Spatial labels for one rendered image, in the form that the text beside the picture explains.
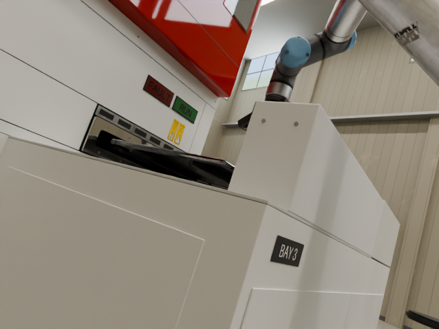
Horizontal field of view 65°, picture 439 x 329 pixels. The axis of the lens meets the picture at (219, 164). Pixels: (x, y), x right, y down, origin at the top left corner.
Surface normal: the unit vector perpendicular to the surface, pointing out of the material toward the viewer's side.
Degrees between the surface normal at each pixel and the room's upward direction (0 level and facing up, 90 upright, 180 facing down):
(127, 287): 90
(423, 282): 90
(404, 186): 90
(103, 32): 90
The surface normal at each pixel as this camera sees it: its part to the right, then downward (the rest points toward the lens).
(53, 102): 0.79, 0.16
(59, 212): -0.53, -0.31
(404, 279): -0.73, -0.34
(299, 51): 0.03, -0.16
